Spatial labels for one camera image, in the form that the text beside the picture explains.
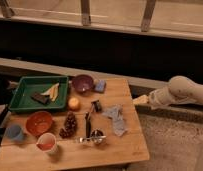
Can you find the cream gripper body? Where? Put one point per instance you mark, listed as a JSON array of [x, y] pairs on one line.
[[143, 99]]

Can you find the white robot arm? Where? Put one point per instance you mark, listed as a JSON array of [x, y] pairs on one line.
[[179, 90]]

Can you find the purple bowl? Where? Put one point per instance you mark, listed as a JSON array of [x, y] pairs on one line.
[[82, 83]]

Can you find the orange bowl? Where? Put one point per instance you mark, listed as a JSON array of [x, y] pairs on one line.
[[39, 122]]

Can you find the grey blue cloth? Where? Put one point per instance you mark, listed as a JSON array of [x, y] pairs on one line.
[[118, 123]]

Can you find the blue sponge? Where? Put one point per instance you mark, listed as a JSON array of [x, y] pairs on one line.
[[100, 86]]

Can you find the small dark can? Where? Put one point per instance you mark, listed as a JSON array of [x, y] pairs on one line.
[[97, 105]]

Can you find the metal measuring cup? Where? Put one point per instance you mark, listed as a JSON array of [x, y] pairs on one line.
[[97, 137]]

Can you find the yellow apple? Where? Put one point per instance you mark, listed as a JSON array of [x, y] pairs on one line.
[[74, 103]]

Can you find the dark grape bunch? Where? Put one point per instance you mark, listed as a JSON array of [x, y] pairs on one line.
[[70, 126]]

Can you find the yellow banana pieces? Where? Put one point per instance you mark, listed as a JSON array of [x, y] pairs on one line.
[[52, 92]]

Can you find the white cup red inside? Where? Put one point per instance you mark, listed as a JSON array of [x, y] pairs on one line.
[[47, 143]]

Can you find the green plastic tray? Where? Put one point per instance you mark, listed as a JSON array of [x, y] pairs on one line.
[[40, 93]]

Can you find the blue cup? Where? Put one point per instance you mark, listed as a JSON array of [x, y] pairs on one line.
[[15, 133]]

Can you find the black handled spatula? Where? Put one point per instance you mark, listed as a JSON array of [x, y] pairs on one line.
[[88, 121]]

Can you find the wooden railing post right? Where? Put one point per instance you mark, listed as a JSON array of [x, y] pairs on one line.
[[148, 13]]

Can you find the wooden railing post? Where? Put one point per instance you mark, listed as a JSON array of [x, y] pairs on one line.
[[7, 12], [85, 12], [148, 13]]

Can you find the wooden railing post middle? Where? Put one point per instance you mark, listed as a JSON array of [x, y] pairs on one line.
[[85, 12]]

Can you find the wooden railing post left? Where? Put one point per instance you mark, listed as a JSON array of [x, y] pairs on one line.
[[7, 12]]

